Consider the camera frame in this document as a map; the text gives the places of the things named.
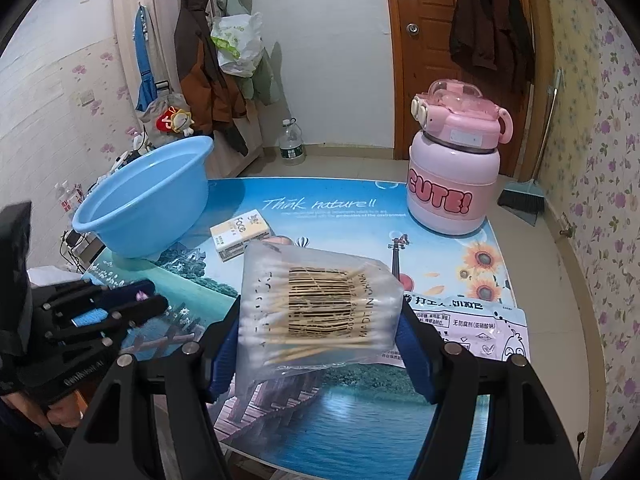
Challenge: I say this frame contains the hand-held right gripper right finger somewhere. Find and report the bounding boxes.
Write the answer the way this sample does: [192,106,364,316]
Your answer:
[397,305,583,480]

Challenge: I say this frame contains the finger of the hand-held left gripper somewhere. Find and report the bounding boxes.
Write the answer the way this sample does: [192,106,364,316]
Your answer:
[34,283,115,330]
[46,294,170,357]

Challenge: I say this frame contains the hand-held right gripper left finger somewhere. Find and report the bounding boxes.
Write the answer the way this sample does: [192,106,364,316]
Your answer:
[59,300,243,480]

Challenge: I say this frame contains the small purple white tube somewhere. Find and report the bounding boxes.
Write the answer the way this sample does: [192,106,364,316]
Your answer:
[107,280,156,306]

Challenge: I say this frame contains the white purple snack pouch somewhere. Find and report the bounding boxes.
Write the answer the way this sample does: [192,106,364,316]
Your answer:
[400,292,531,371]

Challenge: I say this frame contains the cotton swab bag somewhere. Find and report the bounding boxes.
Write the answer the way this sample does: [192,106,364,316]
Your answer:
[232,240,405,401]

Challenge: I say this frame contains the blue plastic basin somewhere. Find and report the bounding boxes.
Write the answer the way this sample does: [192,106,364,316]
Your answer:
[72,135,215,259]

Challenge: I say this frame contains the yellow white tissue packet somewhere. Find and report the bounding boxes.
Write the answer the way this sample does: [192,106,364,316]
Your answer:
[210,208,276,263]

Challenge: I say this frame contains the person's left forearm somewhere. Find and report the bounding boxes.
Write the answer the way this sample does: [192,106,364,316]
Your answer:
[0,395,66,480]

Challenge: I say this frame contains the person's left hand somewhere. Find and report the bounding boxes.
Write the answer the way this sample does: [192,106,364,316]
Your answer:
[44,394,90,430]

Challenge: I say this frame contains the clear pump bottle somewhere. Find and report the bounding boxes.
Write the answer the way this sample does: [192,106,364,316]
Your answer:
[55,180,83,216]

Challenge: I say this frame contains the pink water jug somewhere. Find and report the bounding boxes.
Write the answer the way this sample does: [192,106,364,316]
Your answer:
[406,78,514,236]

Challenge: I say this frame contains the grey bag with plush toy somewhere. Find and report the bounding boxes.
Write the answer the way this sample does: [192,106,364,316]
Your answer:
[137,92,196,138]

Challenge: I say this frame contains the broom with dustpan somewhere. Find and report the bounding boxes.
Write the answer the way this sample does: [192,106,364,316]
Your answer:
[497,70,563,227]

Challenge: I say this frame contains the large clear water bottle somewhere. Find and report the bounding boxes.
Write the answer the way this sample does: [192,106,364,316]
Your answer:
[277,118,307,166]

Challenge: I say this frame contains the brown orange jacket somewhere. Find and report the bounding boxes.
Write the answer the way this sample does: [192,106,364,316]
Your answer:
[173,0,249,157]

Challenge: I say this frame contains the blue hanging cloth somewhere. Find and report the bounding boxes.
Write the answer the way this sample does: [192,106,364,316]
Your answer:
[132,4,158,111]

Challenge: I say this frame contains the brown wooden door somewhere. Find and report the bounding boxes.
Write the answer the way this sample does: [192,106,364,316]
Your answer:
[382,0,538,178]

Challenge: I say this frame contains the white green plastic bag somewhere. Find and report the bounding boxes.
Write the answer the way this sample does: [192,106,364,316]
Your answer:
[210,11,264,78]

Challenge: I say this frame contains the dark brown coat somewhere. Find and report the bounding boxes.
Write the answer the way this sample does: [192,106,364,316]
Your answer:
[448,0,536,93]

